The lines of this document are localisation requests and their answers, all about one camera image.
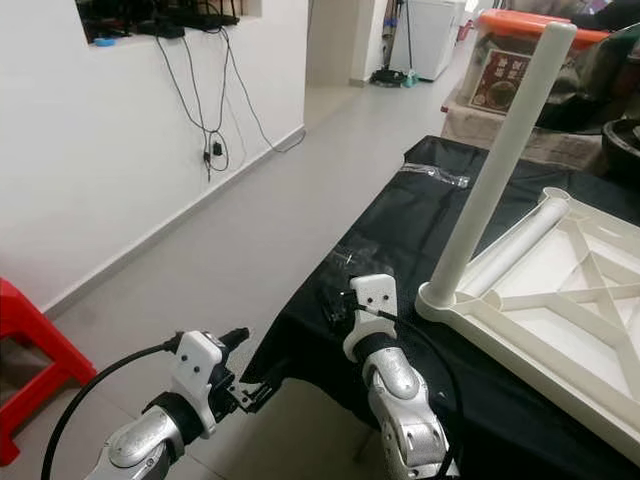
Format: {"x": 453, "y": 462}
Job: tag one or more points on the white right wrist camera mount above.
{"x": 375, "y": 300}

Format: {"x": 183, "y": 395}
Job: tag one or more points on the black tablecloth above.
{"x": 380, "y": 220}

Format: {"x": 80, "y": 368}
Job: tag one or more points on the white plastic table top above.
{"x": 540, "y": 340}

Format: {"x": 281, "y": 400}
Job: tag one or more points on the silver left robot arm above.
{"x": 140, "y": 450}

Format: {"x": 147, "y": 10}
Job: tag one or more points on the green floor mop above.
{"x": 388, "y": 77}

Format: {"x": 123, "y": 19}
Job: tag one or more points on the black round basin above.
{"x": 625, "y": 150}

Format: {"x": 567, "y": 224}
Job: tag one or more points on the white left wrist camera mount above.
{"x": 195, "y": 370}

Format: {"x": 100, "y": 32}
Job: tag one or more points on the black electronic device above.
{"x": 160, "y": 20}

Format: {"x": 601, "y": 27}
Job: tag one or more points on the black power adapter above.
{"x": 217, "y": 148}

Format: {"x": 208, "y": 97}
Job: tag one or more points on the small red object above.
{"x": 464, "y": 31}

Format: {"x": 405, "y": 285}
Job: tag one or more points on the red plastic stool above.
{"x": 30, "y": 340}

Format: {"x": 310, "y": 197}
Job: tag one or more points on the clear tape strip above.
{"x": 435, "y": 175}

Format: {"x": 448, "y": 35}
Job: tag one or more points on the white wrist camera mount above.
{"x": 195, "y": 370}
{"x": 375, "y": 300}

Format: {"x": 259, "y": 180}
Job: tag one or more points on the orange lid storage box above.
{"x": 495, "y": 80}

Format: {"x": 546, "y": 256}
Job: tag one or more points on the small blue object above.
{"x": 103, "y": 42}

